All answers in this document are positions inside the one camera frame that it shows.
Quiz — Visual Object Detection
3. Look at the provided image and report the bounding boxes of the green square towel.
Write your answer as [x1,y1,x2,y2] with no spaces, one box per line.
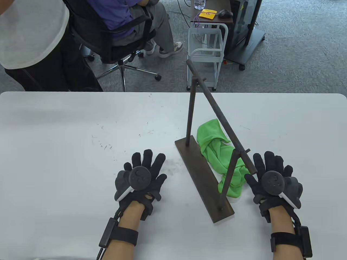
[197,119,251,198]

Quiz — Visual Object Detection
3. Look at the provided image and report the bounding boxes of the small brown side table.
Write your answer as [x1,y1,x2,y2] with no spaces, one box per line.
[190,0,234,25]

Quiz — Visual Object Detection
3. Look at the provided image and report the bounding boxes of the white desktop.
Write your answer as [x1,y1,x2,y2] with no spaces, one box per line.
[0,92,347,260]

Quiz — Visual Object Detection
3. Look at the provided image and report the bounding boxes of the person's right forearm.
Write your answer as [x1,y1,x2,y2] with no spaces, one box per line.
[268,205,306,260]

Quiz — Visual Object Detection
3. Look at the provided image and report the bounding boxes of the round black hand tracker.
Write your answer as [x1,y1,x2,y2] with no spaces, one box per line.
[261,171,301,209]
[116,166,152,202]

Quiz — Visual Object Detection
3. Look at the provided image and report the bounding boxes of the black mobile stand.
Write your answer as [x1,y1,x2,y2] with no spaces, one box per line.
[223,0,266,71]

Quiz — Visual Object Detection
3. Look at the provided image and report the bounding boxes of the person's left forearm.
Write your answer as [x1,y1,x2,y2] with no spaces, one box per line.
[101,201,145,260]

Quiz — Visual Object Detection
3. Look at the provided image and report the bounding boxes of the person's right hand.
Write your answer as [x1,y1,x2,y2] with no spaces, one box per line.
[245,151,303,223]

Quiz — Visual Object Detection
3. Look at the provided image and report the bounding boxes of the black office chair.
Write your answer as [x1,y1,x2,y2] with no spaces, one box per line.
[63,0,162,92]

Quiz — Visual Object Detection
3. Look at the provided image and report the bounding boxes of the black wristband with sensor box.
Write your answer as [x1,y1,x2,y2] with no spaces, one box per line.
[270,226,313,258]
[96,217,139,260]

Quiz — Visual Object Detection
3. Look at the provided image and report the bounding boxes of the yellow notebook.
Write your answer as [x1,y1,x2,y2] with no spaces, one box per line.
[199,9,218,20]

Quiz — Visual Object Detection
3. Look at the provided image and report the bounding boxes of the dark metal desktop rack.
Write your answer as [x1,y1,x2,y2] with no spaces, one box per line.
[175,60,258,224]

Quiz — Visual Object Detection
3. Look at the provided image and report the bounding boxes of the person's left hand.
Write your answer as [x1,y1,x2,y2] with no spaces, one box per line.
[114,149,168,220]

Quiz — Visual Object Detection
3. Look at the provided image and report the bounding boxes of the white wire cart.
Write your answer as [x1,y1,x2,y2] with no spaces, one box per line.
[187,23,229,91]

